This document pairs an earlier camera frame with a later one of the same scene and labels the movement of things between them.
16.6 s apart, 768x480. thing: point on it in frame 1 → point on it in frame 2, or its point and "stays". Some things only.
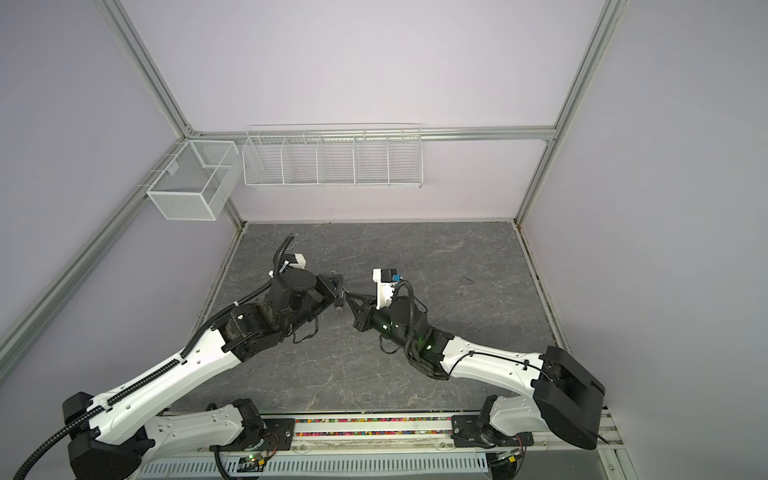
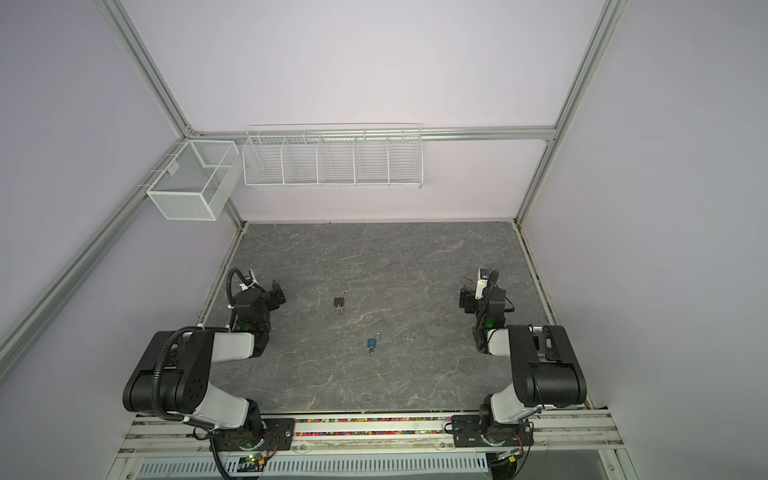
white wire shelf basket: x=340 y=155 stays
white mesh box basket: x=195 y=183 stays
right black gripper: x=362 y=311 → x=468 y=300
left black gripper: x=324 y=284 → x=276 y=297
